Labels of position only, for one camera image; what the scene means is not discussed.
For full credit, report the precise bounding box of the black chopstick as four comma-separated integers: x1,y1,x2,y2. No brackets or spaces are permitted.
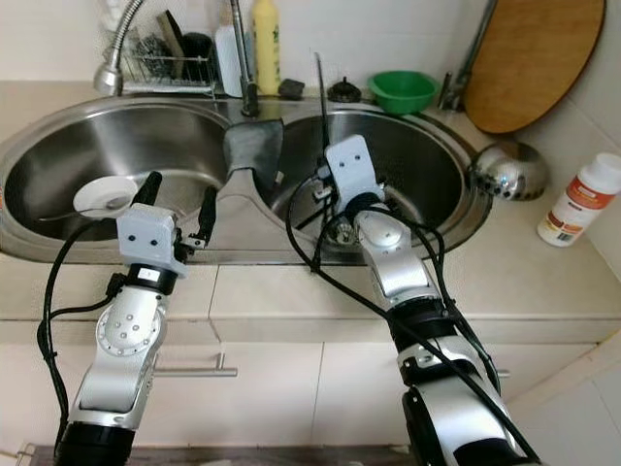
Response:
311,53,336,187
312,55,337,187

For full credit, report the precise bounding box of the beige kitchen counter cabinet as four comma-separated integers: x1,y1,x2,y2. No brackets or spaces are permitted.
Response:
0,82,621,466

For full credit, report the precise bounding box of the small white bowl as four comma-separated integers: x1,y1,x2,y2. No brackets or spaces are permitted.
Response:
72,174,141,220

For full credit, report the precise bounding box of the silver metal spoon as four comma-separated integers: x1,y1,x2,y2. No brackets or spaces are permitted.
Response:
38,193,133,223

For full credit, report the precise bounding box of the steel sink strainer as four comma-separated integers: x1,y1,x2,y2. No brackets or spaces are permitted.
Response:
324,217,361,250

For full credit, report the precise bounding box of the grey dish cloth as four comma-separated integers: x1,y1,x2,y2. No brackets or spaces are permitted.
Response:
222,117,288,201

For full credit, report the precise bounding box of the stainless steel double sink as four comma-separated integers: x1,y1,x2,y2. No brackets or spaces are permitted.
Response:
0,94,495,266

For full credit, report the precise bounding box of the black sink plug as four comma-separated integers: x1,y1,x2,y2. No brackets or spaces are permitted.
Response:
327,79,363,104

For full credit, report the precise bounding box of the small black sponge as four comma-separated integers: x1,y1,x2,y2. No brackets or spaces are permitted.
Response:
276,77,306,101

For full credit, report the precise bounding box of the green plastic bowl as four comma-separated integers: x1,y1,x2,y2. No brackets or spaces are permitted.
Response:
368,69,441,117

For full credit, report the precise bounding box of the steel wool scrubber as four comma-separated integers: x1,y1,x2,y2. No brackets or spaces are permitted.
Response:
135,33,167,75

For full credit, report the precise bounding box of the white soap pump bottle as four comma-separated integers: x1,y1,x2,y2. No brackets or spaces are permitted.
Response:
214,17,245,99

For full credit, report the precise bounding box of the yellow detergent bottle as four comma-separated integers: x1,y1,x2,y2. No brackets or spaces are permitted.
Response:
251,0,281,96

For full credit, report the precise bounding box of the shiny steel bowl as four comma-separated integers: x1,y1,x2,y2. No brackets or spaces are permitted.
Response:
470,140,550,203

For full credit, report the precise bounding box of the wooden cutting board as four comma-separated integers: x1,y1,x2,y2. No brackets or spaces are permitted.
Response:
462,0,608,136

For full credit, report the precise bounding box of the white bottle orange label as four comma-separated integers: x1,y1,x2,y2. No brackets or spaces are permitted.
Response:
536,150,621,249

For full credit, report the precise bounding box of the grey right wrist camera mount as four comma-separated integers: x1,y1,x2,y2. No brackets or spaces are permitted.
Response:
324,133,385,208

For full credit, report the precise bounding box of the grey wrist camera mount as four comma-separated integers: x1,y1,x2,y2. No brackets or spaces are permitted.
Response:
324,133,385,208
115,203,184,279

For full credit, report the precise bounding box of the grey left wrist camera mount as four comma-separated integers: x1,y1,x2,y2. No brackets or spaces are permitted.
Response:
115,203,184,279

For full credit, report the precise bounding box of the silver flexible hose faucet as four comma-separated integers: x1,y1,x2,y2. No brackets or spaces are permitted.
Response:
94,0,259,120

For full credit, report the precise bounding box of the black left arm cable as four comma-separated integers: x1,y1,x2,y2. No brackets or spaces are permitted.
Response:
36,217,128,466

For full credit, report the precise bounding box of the grey metal utensil handle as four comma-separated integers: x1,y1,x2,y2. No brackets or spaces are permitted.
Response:
438,0,502,112

